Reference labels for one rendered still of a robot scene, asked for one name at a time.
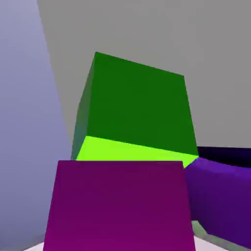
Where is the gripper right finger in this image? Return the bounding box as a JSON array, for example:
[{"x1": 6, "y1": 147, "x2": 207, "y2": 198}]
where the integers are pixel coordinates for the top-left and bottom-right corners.
[{"x1": 193, "y1": 234, "x2": 230, "y2": 251}]

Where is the small green cube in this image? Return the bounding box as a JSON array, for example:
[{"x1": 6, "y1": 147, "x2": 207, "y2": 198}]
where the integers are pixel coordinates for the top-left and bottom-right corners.
[{"x1": 71, "y1": 51, "x2": 200, "y2": 169}]

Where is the large purple box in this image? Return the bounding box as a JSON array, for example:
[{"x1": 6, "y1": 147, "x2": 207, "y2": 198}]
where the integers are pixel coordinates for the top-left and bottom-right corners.
[{"x1": 184, "y1": 146, "x2": 251, "y2": 250}]

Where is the small magenta cube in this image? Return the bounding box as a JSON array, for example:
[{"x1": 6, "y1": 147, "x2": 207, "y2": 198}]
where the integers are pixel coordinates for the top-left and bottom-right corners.
[{"x1": 42, "y1": 160, "x2": 196, "y2": 251}]

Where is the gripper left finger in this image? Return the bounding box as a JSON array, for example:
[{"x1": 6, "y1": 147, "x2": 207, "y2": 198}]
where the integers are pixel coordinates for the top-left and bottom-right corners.
[{"x1": 23, "y1": 241, "x2": 45, "y2": 251}]

